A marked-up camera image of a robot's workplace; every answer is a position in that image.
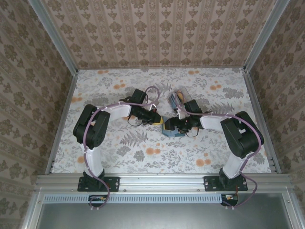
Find grey metal panel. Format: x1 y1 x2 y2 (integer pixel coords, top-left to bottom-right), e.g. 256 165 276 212
35 193 293 229

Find purple cable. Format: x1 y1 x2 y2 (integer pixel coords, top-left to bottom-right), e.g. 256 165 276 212
82 85 161 210
175 90 261 209

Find grey slotted cable duct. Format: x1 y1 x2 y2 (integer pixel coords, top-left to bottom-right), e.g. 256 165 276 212
44 194 224 204

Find blue card holder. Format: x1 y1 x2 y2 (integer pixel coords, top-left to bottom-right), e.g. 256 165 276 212
161 117 186 138

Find black cable connector bracket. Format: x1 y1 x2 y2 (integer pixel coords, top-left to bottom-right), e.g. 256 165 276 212
220 193 239 208
88 194 108 211

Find clear acrylic box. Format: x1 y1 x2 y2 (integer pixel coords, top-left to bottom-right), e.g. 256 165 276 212
166 87 192 113

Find thin black cable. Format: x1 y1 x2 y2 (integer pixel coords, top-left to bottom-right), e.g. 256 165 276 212
185 126 200 138
127 115 146 127

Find floral table cover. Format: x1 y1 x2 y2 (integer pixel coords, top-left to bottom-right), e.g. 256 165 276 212
51 67 274 174

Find aluminium frame post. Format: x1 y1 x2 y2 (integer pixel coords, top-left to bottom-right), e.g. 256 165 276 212
243 0 291 73
28 0 79 75

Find blue card diamond print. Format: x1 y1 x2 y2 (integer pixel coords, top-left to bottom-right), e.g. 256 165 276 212
168 94 179 113

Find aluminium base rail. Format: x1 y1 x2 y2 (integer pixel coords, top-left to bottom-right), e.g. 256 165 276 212
35 173 291 192

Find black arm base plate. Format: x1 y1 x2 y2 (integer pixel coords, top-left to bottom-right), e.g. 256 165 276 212
204 176 248 192
77 176 120 192

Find aluminium side rail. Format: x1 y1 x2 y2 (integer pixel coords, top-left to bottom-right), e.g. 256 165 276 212
44 71 79 175
243 68 282 174

